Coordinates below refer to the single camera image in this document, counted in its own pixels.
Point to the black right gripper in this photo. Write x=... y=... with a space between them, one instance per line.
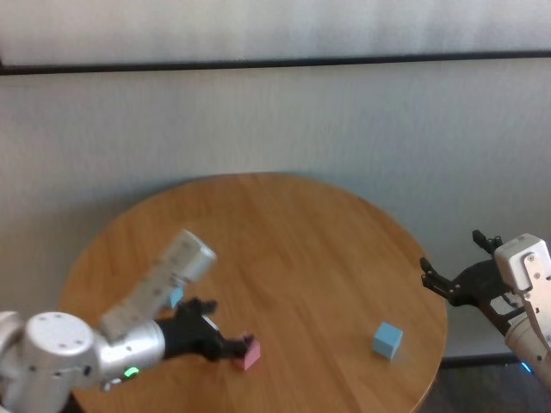
x=478 y=286

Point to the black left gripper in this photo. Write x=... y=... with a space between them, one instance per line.
x=189 y=335

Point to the pink cube block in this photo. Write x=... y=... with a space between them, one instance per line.
x=251 y=355

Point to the light blue cube block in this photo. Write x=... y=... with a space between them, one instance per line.
x=175 y=297
x=385 y=340

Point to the frosted white window panel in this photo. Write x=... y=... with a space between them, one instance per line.
x=275 y=26

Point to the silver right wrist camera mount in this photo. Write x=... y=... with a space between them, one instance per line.
x=525 y=262

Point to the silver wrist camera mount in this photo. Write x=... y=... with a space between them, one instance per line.
x=525 y=262
x=172 y=271

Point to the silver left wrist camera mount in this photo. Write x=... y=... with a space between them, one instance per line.
x=172 y=271

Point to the black wall rail strip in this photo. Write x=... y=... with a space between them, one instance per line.
x=275 y=62

